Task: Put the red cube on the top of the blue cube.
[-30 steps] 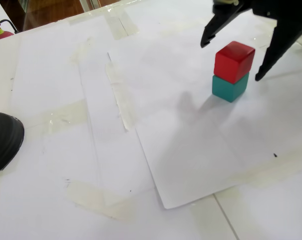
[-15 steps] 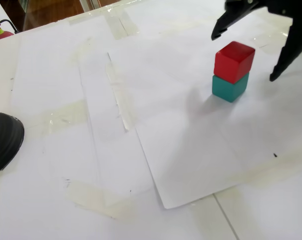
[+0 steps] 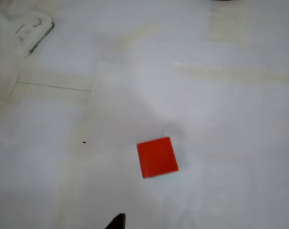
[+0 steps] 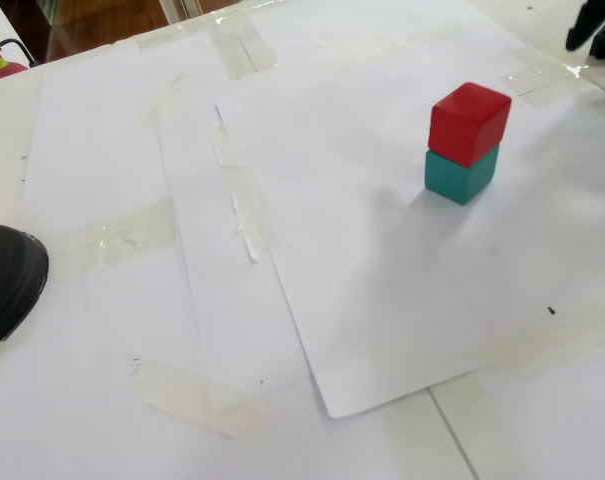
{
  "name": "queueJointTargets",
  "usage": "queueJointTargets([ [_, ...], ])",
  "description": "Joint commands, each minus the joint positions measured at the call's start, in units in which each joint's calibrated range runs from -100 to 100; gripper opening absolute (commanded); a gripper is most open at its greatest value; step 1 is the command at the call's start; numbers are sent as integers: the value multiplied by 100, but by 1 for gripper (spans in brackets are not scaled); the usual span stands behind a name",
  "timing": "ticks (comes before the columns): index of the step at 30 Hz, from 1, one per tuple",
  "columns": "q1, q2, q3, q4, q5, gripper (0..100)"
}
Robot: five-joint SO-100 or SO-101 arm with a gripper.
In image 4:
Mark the red fire extinguisher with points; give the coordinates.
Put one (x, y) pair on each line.
(7, 70)

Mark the large white paper underlay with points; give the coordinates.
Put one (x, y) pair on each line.
(197, 175)

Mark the blue-green cube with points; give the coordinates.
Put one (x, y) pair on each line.
(454, 177)

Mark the beige tape strip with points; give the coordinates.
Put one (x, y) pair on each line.
(127, 235)
(197, 400)
(244, 47)
(242, 200)

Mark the black round stand base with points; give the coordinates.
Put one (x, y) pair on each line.
(7, 285)

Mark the red cube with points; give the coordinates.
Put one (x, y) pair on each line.
(469, 125)

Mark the white paper sheet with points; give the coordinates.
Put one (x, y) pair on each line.
(382, 300)

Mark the brown wooden furniture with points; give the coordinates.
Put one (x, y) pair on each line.
(107, 25)

